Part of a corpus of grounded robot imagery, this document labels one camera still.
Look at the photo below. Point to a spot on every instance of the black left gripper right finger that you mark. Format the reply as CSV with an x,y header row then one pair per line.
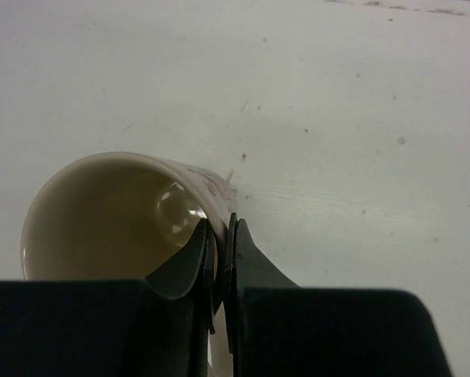
x,y
245,266

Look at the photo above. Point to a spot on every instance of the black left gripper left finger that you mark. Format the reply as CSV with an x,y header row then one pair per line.
x,y
185,283

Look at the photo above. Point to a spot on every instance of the beige ceramic mug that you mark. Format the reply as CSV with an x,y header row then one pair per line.
x,y
118,215

